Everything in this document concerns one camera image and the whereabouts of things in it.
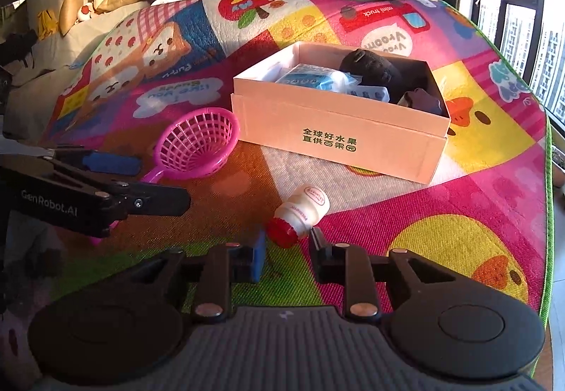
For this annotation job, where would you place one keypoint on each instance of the pink cardboard box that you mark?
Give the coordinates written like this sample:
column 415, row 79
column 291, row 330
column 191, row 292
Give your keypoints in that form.
column 353, row 144

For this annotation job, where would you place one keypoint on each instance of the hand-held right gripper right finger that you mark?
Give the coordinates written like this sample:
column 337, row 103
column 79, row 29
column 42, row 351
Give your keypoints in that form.
column 317, row 252

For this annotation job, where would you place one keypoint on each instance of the black plush toy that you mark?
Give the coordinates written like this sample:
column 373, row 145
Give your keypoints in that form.
column 368, row 64

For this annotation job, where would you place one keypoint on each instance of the white bed sheet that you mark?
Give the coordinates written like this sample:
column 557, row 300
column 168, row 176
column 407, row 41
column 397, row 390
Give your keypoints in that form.
column 57, row 64

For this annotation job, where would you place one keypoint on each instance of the small yellow-tan pillow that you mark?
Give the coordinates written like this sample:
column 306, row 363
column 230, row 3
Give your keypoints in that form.
column 70, row 11

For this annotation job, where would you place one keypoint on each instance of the colourful cartoon play mat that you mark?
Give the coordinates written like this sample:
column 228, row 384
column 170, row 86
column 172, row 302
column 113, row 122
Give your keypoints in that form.
column 441, row 205

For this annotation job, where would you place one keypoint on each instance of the white blue plastic packet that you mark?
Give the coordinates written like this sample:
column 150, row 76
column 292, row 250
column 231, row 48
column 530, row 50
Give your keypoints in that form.
column 366, row 92

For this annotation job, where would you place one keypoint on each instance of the black framed window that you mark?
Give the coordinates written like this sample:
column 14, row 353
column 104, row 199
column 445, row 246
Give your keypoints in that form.
column 529, row 20

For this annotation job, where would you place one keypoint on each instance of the yellow cloth item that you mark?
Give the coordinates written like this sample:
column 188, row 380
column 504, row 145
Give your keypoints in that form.
column 47, row 24

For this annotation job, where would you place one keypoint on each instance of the pink plastic strainer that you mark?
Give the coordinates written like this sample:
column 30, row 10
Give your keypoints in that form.
column 198, row 144

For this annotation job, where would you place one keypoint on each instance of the white bottle with red cap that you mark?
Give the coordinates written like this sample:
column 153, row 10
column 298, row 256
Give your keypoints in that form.
column 304, row 205

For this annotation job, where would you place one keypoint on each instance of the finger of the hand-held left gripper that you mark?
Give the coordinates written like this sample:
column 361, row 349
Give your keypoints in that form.
column 114, row 164
column 159, row 200

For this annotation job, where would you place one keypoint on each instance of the white red plush toy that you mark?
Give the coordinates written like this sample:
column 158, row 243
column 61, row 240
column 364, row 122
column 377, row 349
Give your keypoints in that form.
column 90, row 5

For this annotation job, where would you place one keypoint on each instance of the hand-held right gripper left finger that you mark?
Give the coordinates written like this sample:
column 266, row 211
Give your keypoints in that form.
column 260, row 258

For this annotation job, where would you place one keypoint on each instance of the blue tissue pack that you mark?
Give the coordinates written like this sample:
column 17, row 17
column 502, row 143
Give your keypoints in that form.
column 309, row 78

